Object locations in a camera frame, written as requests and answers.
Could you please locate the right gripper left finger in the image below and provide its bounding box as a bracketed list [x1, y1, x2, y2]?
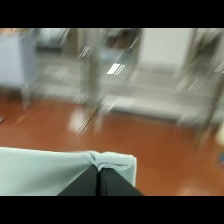
[57, 165, 99, 197]

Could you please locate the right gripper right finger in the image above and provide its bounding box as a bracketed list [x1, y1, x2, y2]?
[98, 167, 144, 197]

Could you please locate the pale green garment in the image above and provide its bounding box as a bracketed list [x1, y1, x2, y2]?
[0, 146, 138, 197]

